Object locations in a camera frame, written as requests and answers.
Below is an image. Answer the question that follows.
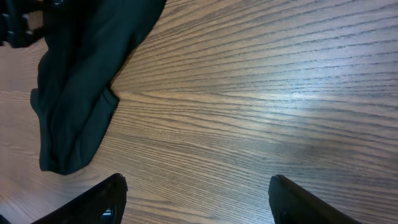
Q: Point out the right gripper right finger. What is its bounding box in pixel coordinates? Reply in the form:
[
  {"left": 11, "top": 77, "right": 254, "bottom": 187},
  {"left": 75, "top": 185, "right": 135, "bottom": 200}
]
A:
[{"left": 268, "top": 175, "right": 359, "bottom": 224}]

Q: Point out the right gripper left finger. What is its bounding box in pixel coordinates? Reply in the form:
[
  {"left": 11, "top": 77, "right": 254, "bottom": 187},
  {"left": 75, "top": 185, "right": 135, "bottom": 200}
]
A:
[{"left": 32, "top": 173, "right": 128, "bottom": 224}]

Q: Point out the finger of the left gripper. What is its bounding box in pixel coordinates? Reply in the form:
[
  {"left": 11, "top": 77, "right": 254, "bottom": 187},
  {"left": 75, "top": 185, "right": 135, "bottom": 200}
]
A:
[{"left": 1, "top": 0, "right": 45, "bottom": 48}]

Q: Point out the black knit garment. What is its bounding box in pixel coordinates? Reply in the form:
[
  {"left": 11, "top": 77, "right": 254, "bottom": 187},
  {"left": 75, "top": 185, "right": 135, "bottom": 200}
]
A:
[{"left": 30, "top": 0, "right": 165, "bottom": 175}]

